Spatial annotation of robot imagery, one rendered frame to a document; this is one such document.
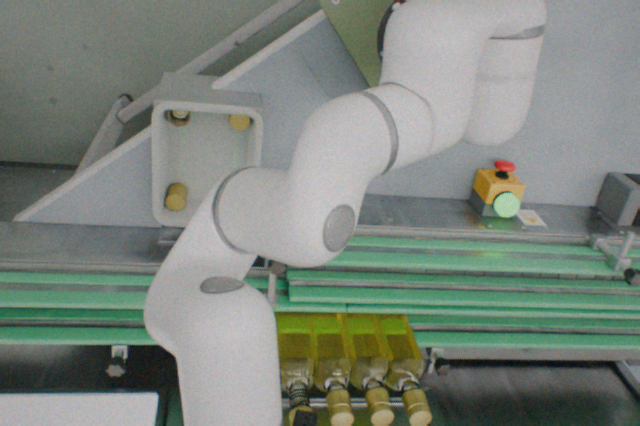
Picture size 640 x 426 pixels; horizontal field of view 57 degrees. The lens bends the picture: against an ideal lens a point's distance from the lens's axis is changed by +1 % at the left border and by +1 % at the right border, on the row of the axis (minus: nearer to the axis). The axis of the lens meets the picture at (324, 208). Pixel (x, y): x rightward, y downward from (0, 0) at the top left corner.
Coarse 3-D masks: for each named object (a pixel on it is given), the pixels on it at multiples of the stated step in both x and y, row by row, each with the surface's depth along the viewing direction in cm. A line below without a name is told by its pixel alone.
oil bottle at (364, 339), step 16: (352, 320) 98; (368, 320) 99; (352, 336) 95; (368, 336) 95; (352, 352) 92; (368, 352) 92; (384, 352) 92; (368, 368) 89; (384, 368) 90; (384, 384) 91
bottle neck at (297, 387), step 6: (294, 378) 87; (300, 378) 87; (288, 384) 87; (294, 384) 86; (300, 384) 86; (306, 384) 87; (288, 390) 87; (294, 390) 85; (300, 390) 85; (306, 390) 86; (294, 396) 84; (300, 396) 84; (306, 396) 85; (294, 402) 83; (300, 402) 83; (306, 402) 83
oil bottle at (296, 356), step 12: (276, 312) 98; (288, 312) 98; (300, 312) 99; (276, 324) 96; (288, 324) 96; (300, 324) 96; (288, 336) 93; (300, 336) 93; (288, 348) 91; (300, 348) 91; (312, 348) 91; (288, 360) 88; (300, 360) 89; (312, 360) 89; (288, 372) 87; (300, 372) 87; (312, 372) 88; (312, 384) 90
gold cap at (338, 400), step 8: (336, 392) 85; (344, 392) 86; (328, 400) 85; (336, 400) 84; (344, 400) 84; (328, 408) 85; (336, 408) 83; (344, 408) 83; (336, 416) 82; (344, 416) 83; (352, 416) 83; (336, 424) 83; (344, 424) 83
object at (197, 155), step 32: (160, 128) 93; (192, 128) 100; (224, 128) 101; (256, 128) 94; (160, 160) 96; (192, 160) 103; (224, 160) 104; (256, 160) 97; (160, 192) 98; (192, 192) 106
